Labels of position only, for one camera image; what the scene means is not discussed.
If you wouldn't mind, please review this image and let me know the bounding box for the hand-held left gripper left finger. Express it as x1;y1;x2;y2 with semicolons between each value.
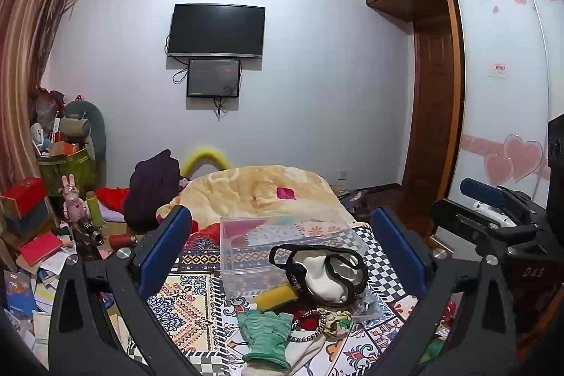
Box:
48;204;208;376

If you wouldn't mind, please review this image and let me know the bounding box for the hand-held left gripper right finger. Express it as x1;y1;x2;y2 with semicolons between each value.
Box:
366;206;526;376

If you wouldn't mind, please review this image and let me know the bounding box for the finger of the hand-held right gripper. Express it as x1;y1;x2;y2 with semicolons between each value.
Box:
429;199;547;255
460;177;548;213

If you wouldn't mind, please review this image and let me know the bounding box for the red cylinder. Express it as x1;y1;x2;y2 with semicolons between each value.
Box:
109;232;140;250

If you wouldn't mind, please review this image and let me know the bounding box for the dark purple jacket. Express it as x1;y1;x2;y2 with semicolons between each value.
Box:
123;149;182;234

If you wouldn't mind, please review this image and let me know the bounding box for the red cloth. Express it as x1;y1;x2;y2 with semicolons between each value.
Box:
94;187;131;211

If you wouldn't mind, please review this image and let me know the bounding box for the clear plastic bag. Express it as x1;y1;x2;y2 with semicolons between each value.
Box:
351;296;390;323

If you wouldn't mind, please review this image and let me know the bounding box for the green bottle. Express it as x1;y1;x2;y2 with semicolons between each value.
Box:
85;191;105;228

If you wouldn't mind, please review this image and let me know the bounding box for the clear plastic storage box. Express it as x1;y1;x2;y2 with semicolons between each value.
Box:
220;214;369;300

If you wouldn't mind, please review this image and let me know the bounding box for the black and white bra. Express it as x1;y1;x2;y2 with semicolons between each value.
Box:
269;243;369;309

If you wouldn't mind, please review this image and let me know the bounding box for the wooden door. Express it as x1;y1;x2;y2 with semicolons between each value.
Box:
400;12;464;238

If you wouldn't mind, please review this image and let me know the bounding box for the yellow fleece blanket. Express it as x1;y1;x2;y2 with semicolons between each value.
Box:
156;165;358;235

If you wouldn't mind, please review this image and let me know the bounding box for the yellow foam tube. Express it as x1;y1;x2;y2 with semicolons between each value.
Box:
182;146;232;177

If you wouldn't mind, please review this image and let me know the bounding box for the floral scrunchie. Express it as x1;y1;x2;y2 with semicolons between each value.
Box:
324;311;354;338

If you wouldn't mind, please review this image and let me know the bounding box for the pink rabbit toy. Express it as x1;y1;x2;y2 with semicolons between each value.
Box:
62;174;89;223

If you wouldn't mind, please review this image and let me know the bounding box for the green shopping bag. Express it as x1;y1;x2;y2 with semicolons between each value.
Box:
39;148;98;197

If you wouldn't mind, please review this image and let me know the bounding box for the white sliding door with hearts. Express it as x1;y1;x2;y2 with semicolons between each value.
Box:
448;0;564;203

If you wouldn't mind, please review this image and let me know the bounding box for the red book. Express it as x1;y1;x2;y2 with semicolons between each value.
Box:
18;232;65;266

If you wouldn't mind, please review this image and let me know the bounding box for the yellow sponge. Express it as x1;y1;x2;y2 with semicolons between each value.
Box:
257;287;301;312

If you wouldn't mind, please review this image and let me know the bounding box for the white cloth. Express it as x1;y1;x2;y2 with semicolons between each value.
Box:
286;332;327;373

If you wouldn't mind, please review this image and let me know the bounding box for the grey box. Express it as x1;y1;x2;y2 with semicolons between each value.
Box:
0;200;52;239

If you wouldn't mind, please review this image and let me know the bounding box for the pile of papers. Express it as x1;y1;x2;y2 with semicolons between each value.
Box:
0;246;85;361

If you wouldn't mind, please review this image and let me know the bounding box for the grey plush toy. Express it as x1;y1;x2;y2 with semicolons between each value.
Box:
59;100;107;162

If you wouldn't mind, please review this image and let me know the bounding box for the red box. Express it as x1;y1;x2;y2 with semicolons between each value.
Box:
0;178;48;219

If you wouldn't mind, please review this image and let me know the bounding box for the small black monitor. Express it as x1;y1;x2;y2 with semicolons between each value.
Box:
186;58;242;99

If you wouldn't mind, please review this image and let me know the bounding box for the striped brown curtain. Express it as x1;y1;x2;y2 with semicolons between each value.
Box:
0;0;83;201

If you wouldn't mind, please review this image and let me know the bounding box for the black and white beaded hair tie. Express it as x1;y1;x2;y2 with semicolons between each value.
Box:
288;308;330;343

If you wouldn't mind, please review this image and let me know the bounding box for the wall-mounted black television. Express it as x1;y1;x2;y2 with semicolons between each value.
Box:
167;3;266;60

